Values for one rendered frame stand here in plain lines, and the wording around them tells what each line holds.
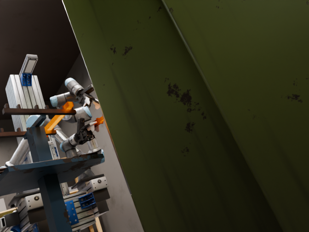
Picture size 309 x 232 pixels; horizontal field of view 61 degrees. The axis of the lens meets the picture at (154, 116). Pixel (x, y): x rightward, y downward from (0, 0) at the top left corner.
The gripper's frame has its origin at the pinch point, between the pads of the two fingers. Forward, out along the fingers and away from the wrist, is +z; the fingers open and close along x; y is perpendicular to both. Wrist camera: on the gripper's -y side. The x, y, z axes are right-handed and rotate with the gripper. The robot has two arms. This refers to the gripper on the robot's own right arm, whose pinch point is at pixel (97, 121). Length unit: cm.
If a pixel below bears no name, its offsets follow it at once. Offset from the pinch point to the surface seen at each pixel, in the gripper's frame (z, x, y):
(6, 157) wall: -663, -353, -253
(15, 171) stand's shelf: 19, 73, 35
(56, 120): 10.2, 42.4, 8.4
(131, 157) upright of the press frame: 48, 48, 44
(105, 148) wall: -307, -383, -120
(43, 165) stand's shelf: 21, 64, 35
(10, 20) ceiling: -262, -167, -392
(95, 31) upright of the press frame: 53, 49, -11
